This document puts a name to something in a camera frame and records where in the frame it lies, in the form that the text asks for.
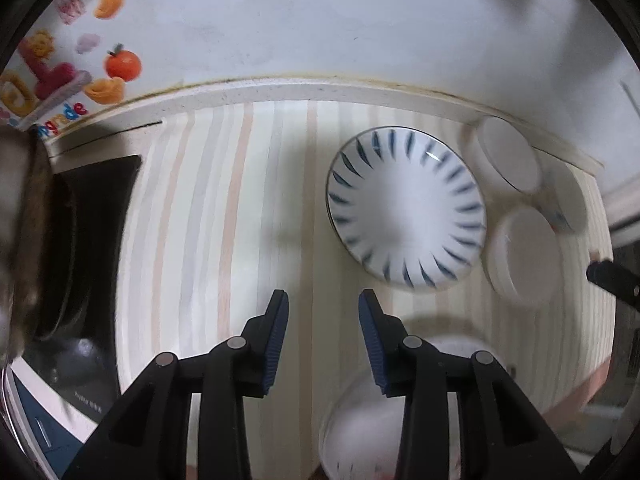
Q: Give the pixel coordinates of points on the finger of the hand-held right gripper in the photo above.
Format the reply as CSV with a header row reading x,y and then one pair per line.
x,y
612,280

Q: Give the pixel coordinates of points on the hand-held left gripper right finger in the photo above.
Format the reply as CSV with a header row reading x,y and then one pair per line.
x,y
370,330

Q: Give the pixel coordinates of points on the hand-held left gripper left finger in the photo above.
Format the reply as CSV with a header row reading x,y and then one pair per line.
x,y
278,330

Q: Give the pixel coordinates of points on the white floral plate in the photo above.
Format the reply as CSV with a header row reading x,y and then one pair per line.
x,y
360,425

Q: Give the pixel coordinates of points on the white floral bowl blue rim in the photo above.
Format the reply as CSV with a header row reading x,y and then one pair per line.
x,y
567,195

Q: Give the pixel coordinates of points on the white plate blue leaf stripes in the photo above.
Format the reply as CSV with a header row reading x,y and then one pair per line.
x,y
405,210

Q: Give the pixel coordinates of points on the striped table cover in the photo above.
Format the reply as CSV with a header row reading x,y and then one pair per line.
x,y
225,210

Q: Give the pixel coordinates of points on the black stove top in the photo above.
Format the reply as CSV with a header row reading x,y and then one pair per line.
x,y
95,240

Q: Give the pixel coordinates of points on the steel wok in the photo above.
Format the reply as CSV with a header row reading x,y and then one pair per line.
x,y
25,220

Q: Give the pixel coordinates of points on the colourful fruit wall sticker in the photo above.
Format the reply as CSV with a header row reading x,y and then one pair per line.
x,y
120,62

